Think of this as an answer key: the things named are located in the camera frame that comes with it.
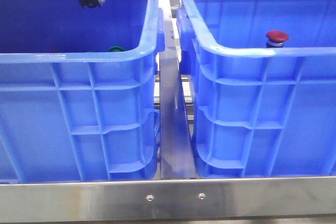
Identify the green push button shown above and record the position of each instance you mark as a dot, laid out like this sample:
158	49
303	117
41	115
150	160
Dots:
116	49

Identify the right frame screw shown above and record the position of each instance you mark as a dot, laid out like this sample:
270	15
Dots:
201	196

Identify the metal rack frame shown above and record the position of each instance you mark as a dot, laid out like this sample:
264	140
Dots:
173	199

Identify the left frame screw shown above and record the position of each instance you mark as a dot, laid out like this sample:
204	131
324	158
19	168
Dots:
150	198

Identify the blue plastic crate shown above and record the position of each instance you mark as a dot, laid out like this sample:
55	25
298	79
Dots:
258	111
83	114

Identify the frame screw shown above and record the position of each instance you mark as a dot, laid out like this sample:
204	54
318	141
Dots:
150	198
201	196

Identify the blue plastic crate left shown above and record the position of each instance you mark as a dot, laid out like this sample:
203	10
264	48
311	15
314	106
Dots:
83	114

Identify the red mushroom push button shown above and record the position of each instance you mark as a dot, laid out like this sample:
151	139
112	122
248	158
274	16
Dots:
276	38

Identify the blue plastic crate right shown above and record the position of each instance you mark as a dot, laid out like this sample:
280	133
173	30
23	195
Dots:
258	111

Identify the metal divider rail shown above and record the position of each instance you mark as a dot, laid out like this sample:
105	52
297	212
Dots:
177	160

